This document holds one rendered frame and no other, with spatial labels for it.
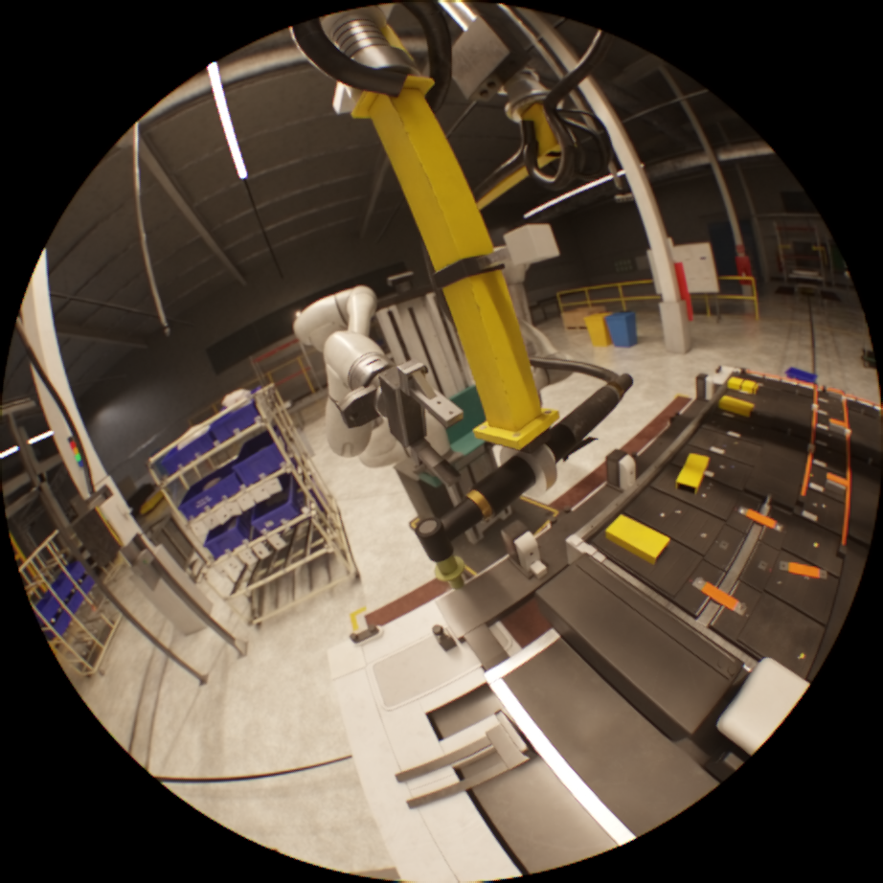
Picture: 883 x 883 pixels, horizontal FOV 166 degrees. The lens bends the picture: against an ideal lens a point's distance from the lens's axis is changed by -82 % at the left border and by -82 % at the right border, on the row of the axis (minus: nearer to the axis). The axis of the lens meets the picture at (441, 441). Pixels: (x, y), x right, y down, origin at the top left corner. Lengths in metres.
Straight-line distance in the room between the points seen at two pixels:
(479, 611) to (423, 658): 0.22
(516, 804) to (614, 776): 0.30
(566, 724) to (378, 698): 0.53
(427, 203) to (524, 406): 0.25
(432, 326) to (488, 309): 1.24
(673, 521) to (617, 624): 0.40
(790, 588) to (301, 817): 2.22
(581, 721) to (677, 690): 0.19
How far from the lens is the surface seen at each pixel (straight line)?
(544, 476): 0.38
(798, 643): 0.81
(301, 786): 2.15
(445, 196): 0.35
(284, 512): 2.36
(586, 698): 0.67
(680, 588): 0.77
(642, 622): 0.61
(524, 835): 0.89
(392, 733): 0.92
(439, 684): 0.90
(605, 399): 0.54
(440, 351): 1.56
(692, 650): 0.59
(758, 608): 0.80
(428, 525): 0.35
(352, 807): 1.95
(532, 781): 0.87
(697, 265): 8.76
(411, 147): 0.37
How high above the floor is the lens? 1.64
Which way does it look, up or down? 23 degrees down
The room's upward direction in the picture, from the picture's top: 21 degrees counter-clockwise
